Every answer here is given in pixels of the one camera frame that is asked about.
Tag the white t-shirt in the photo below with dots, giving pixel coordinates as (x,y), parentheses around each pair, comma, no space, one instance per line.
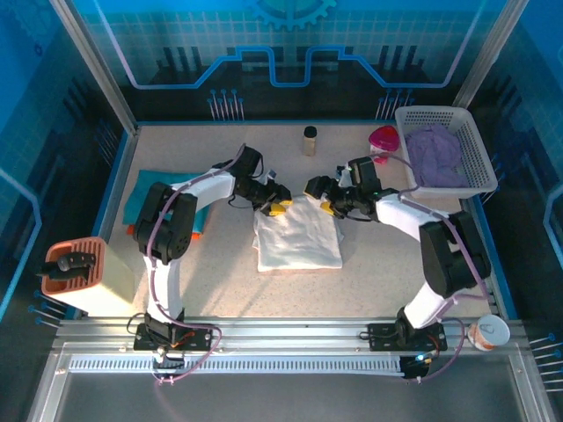
(299,242)

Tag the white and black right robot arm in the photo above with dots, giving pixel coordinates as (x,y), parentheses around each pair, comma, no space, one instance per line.
(453,255)

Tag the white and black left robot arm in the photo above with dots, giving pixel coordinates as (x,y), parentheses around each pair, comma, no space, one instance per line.
(165,290)

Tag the pink lidded plastic cup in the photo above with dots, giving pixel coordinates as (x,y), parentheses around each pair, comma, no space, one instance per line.
(383,138)

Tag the beige bottle with black cap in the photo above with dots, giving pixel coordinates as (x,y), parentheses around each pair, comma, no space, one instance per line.
(309,143)

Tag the purple t-shirt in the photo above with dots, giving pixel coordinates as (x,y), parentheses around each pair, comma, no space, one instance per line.
(433,154)

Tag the white perforated plastic basket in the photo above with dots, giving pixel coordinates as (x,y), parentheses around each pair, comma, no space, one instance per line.
(477,145)

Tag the teal folded t-shirt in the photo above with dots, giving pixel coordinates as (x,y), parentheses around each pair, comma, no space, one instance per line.
(136,198)

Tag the orange folded t-shirt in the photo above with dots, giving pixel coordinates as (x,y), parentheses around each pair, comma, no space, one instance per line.
(130,229)

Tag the orange and cream knife block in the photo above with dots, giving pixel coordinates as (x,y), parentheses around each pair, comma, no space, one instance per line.
(88,294)

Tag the white and orange paper cup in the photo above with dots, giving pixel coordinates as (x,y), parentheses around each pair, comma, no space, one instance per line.
(490,332)

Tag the aluminium rail frame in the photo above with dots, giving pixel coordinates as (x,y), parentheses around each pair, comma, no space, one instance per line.
(286,327)

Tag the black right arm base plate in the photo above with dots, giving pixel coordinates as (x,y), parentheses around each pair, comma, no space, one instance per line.
(382,336)

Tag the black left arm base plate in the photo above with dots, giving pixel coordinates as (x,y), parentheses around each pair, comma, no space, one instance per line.
(198,329)

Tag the aluminium frame post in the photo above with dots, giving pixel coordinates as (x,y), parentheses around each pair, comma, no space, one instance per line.
(94,66)
(489,53)

